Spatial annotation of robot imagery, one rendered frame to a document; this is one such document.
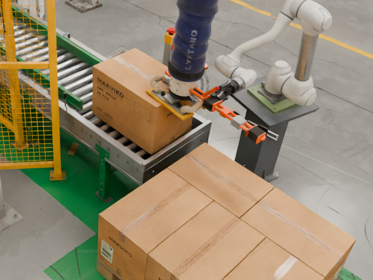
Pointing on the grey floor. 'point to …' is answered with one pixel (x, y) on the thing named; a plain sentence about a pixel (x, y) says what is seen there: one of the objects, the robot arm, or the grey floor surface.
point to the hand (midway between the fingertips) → (214, 98)
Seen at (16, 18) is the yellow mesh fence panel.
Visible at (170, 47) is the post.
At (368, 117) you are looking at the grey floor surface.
